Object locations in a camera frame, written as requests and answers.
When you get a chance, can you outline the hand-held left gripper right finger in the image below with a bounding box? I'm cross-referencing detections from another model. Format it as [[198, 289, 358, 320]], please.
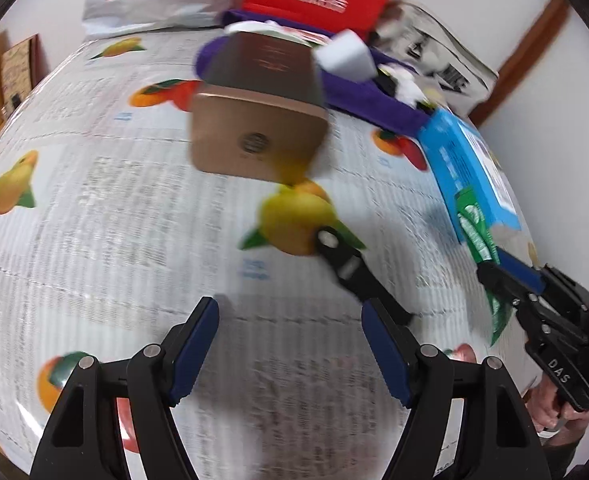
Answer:
[[360, 297, 550, 480]]

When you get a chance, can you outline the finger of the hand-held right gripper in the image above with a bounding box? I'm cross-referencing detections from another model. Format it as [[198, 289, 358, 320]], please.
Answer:
[[315, 226, 415, 326], [475, 247, 550, 311]]

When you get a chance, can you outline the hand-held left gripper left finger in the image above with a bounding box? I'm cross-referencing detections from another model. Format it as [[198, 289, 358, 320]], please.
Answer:
[[28, 296, 220, 480]]

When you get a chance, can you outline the green tissue pack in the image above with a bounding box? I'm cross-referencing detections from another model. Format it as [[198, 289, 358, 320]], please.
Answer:
[[455, 185, 515, 347]]

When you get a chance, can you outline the dark green gift box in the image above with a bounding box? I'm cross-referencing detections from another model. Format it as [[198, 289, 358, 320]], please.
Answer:
[[189, 31, 330, 187]]

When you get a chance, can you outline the person's right hand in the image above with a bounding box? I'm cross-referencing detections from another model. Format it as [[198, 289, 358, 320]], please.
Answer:
[[528, 377, 587, 436]]

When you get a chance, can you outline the blue cardboard box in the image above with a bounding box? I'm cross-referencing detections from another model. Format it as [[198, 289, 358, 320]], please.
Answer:
[[417, 107, 522, 246]]

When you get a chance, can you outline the purple towel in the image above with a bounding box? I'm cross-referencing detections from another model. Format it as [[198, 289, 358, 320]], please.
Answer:
[[194, 9, 432, 133]]

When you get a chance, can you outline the white sock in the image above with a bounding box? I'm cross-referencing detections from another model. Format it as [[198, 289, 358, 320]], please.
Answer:
[[223, 20, 288, 37], [393, 64, 426, 107]]

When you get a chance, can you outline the white small box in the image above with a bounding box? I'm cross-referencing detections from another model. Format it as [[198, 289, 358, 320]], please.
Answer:
[[317, 29, 377, 82]]

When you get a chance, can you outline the grey waist bag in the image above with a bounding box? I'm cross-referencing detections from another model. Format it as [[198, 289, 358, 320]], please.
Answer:
[[374, 0, 500, 113]]

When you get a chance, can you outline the red covered notebook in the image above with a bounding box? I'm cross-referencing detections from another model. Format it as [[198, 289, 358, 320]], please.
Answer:
[[0, 34, 42, 111]]

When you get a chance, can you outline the wooden door frame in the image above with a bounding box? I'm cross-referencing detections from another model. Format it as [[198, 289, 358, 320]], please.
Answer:
[[467, 0, 572, 128]]

